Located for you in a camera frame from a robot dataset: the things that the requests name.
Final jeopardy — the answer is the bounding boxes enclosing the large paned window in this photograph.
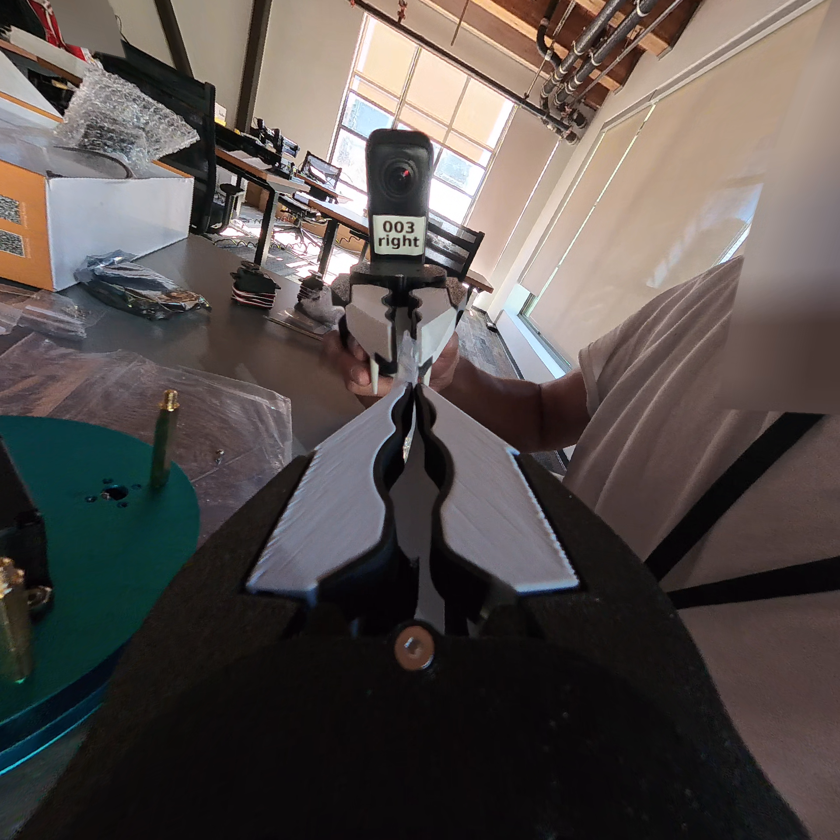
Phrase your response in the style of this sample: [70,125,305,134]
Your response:
[328,13,516,227]

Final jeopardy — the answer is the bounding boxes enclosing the ceiling pipes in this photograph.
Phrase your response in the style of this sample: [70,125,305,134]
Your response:
[518,0,703,142]

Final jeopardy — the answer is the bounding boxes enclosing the window with roller blind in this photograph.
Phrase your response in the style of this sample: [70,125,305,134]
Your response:
[518,85,775,368]

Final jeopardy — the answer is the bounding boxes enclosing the black servo with wrapped cable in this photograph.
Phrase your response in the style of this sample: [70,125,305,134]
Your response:
[230,259,282,309]
[295,272,342,322]

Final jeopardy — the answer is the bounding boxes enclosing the bubble wrap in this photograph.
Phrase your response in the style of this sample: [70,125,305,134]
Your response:
[52,62,201,178]

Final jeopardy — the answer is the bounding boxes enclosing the small clear screw bag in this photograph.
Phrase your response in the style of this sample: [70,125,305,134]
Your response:
[392,325,431,460]

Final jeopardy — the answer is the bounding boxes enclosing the orange cardboard box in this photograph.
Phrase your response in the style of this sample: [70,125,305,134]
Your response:
[0,39,196,293]

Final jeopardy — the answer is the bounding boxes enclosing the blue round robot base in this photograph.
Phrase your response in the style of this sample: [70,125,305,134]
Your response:
[0,388,201,775]

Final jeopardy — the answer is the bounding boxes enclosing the pile of labelled screw bags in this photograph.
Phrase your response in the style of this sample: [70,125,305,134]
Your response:
[0,282,106,342]

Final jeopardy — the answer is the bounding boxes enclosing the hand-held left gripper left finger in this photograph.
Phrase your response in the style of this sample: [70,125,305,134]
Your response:
[244,382,416,599]

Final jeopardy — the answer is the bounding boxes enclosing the person's right forearm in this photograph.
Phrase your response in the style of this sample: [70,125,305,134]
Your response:
[453,364,592,455]

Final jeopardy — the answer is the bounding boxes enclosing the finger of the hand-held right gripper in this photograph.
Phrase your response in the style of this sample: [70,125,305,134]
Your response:
[340,302,401,396]
[413,307,462,389]

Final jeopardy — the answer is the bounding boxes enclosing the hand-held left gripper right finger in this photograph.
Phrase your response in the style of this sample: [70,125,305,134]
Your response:
[416,385,581,593]

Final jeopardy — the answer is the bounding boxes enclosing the large clear plastic bag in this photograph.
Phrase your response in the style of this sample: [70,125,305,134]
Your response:
[0,331,293,526]

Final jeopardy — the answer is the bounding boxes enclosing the person's right hand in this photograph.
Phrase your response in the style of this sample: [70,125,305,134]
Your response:
[320,328,463,411]

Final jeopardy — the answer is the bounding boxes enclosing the black lanyard strap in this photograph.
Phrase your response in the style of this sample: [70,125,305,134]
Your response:
[643,410,840,611]

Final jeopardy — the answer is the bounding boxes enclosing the silver antistatic bag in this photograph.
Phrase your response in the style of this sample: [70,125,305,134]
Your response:
[73,249,212,322]

